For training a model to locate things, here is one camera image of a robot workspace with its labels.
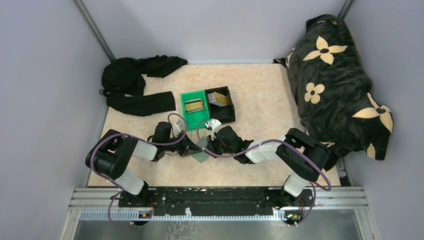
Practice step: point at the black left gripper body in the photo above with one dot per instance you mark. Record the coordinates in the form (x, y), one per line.
(181, 146)

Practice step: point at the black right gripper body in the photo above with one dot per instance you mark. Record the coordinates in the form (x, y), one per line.
(217, 147)

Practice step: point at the sage green card holder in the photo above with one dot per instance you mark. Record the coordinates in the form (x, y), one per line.
(201, 156)

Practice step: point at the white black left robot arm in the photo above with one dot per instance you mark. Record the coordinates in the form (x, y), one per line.
(110, 158)

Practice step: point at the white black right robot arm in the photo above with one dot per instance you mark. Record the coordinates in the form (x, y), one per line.
(304, 155)

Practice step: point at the gold credit card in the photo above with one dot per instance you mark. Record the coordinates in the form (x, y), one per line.
(220, 99)

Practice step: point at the card stack in green bin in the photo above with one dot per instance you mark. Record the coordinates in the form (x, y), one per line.
(194, 105)

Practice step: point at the black plastic bin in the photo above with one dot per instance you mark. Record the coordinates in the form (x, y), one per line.
(224, 114)

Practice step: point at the green plastic bin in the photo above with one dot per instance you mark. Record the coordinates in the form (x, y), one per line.
(193, 119)

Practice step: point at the black cloth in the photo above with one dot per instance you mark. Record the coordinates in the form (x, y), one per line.
(123, 84)

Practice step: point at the black floral blanket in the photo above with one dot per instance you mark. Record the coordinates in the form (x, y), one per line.
(332, 92)

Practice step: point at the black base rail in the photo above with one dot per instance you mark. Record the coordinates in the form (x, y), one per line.
(216, 201)

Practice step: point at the aluminium frame rail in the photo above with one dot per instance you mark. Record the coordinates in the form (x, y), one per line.
(101, 203)

